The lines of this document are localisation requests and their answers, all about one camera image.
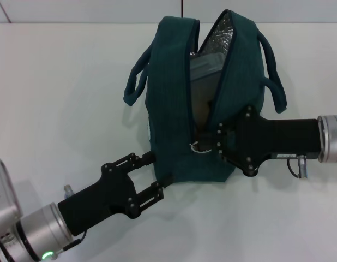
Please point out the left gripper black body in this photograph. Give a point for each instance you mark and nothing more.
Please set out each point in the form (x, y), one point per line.
(103, 199)

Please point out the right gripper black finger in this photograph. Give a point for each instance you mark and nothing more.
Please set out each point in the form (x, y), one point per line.
(231, 151)
(228, 132)

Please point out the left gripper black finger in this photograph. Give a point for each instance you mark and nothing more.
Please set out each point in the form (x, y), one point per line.
(135, 161)
(152, 195)

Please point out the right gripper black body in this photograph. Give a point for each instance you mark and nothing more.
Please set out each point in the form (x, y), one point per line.
(280, 139)

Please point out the dark teal insulated bag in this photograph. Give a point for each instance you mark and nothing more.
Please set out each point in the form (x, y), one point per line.
(171, 109)

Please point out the clear blue-rimmed food container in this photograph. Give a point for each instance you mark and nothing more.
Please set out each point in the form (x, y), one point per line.
(206, 71)

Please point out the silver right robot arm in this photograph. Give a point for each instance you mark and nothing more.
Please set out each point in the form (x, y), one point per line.
(333, 139)

